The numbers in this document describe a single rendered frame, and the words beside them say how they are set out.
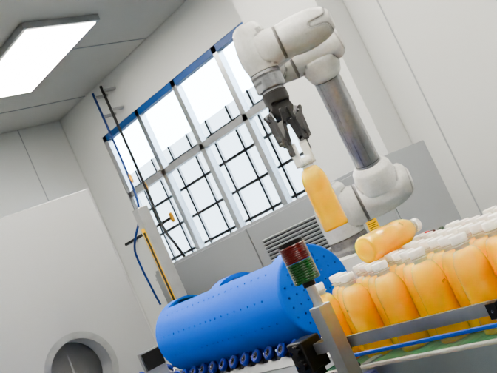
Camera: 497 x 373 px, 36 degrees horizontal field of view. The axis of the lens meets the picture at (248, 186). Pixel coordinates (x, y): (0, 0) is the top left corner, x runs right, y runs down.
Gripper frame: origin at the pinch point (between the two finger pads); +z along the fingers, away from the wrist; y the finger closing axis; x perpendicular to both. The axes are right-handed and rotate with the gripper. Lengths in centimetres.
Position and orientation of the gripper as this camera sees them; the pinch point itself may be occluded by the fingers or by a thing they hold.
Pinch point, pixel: (302, 154)
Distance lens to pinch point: 220.6
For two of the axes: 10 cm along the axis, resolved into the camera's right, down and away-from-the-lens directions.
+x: 5.0, -2.9, -8.2
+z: 4.1, 9.1, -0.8
